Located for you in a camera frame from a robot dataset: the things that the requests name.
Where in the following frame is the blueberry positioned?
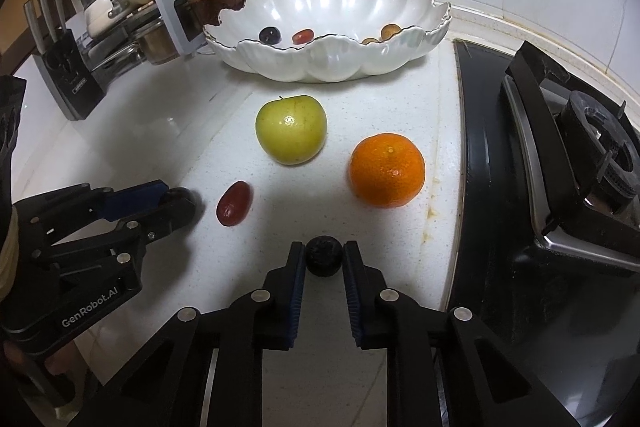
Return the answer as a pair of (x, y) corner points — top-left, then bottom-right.
(305, 235), (344, 278)
(167, 186), (200, 210)

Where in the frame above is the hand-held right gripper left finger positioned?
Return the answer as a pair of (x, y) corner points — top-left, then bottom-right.
(67, 241), (307, 427)

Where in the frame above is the black glass gas stove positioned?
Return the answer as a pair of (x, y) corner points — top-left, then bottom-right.
(452, 38), (640, 427)

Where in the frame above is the orange mandarin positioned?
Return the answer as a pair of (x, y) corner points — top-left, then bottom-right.
(348, 133), (426, 208)

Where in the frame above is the green apple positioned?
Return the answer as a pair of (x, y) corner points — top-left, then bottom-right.
(255, 95), (328, 166)

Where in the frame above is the red cherry tomato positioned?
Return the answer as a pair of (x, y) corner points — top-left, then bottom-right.
(216, 180), (252, 228)

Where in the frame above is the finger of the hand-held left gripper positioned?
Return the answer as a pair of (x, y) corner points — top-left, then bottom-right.
(45, 194), (197, 269)
(12, 179), (171, 239)

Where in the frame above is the steel pan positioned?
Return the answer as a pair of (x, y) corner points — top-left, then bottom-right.
(85, 42), (146, 74)

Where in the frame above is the black knife block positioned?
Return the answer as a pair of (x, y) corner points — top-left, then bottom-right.
(32, 27), (106, 122)

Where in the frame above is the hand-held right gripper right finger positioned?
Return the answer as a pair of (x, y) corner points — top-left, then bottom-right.
(342, 239), (583, 427)

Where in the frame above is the steel cooking pot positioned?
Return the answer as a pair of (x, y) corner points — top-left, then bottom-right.
(137, 19), (181, 66)

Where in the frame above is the wooden trivet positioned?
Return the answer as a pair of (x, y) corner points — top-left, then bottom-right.
(125, 0), (161, 16)

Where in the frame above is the white scalloped bowl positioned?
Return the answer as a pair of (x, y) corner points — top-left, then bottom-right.
(202, 0), (452, 84)

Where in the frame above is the black burner grate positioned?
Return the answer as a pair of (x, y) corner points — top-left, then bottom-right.
(502, 41), (640, 279)

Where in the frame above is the person's left hand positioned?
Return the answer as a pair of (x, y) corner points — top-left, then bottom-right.
(0, 341), (78, 408)

